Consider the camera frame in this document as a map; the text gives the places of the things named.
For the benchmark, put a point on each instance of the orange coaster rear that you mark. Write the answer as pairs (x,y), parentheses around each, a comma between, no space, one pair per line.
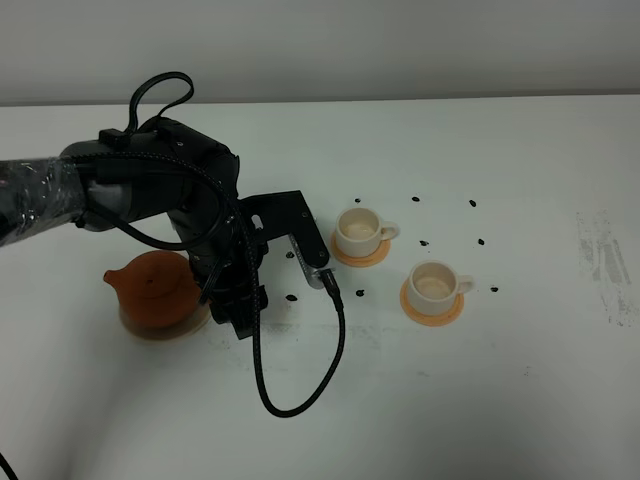
(361,262)

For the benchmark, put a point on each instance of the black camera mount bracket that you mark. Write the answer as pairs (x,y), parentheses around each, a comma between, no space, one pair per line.
(287,214)

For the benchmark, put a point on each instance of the white teacup front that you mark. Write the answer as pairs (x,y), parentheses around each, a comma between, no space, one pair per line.
(434,286)

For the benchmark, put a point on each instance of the white teacup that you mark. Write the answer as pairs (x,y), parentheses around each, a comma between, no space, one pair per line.
(434,286)
(359,231)

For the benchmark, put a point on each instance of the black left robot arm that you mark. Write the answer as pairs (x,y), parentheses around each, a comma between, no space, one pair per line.
(41,194)

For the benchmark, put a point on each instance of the brown clay teapot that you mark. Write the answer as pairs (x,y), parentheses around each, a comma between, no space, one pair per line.
(156,290)

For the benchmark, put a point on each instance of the orange coaster front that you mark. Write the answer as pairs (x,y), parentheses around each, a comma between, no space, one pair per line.
(431,320)

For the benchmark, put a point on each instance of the orange coaster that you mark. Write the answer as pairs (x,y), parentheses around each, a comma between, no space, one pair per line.
(361,262)
(431,320)

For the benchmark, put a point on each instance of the white teacup rear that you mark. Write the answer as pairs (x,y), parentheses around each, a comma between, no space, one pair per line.
(359,231)

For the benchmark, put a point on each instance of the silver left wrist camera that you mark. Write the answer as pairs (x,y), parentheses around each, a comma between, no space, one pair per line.
(312,274)

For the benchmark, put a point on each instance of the beige round teapot coaster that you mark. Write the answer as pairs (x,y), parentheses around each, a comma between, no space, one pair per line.
(199,318)

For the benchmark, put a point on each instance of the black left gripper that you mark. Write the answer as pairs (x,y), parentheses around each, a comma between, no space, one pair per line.
(173,188)

